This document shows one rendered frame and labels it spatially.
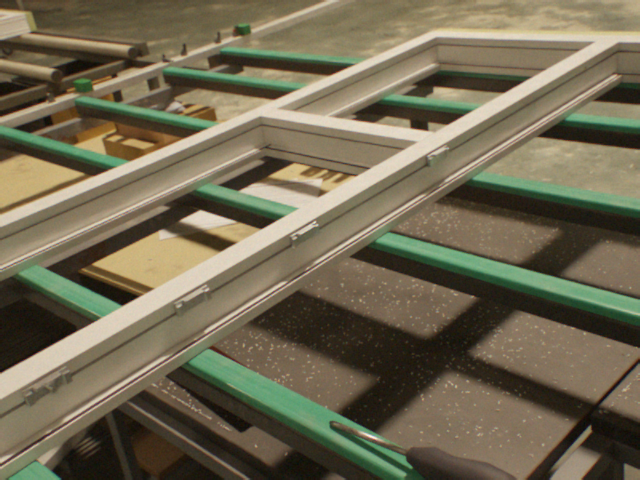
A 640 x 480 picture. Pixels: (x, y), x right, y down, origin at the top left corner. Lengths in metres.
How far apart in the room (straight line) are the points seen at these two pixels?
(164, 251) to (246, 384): 0.91
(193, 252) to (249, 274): 0.73
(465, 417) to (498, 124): 0.48
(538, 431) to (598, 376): 0.16
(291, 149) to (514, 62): 0.57
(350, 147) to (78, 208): 0.46
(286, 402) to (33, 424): 0.26
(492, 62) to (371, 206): 0.78
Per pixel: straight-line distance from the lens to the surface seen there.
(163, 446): 1.75
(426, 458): 0.71
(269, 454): 1.20
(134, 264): 1.72
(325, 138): 1.40
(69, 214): 1.31
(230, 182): 1.54
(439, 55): 1.91
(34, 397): 0.86
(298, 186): 1.93
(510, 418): 1.22
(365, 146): 1.34
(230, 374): 0.89
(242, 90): 2.08
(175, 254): 1.72
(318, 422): 0.80
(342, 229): 1.09
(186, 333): 0.95
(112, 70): 2.84
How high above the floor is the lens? 1.37
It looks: 27 degrees down
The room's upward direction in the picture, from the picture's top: 10 degrees counter-clockwise
